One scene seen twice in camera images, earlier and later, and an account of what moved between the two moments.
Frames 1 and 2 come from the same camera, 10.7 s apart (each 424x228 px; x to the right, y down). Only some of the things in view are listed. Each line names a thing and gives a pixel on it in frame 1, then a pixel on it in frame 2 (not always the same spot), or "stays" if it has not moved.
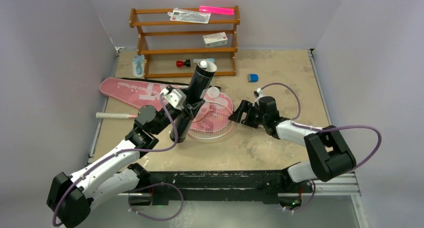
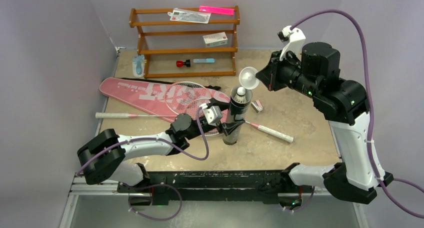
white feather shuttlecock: (203, 64) to (240, 97)
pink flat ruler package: (217, 10) stays
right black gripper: (249, 111) to (274, 75)
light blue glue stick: (211, 59) stays
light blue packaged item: (138, 65) stays
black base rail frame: (183, 185) stays
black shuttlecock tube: (196, 90) to (238, 112)
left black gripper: (191, 108) to (226, 127)
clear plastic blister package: (189, 16) stays
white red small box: (215, 39) stays
